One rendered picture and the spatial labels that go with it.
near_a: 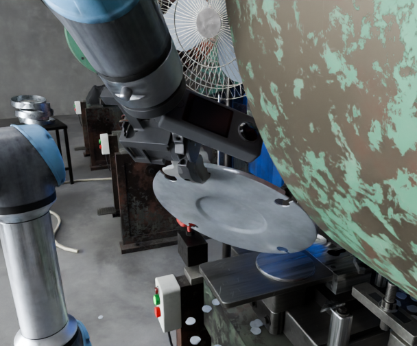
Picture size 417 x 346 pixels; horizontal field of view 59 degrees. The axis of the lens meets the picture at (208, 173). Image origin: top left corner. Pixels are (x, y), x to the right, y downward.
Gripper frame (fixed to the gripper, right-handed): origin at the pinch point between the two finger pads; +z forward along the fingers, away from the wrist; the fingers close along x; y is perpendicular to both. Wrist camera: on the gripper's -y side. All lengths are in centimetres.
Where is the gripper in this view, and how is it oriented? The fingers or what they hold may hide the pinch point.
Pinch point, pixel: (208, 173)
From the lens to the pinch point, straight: 53.9
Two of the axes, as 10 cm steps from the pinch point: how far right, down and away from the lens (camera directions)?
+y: -9.6, -1.0, 2.7
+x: -2.0, 8.9, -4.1
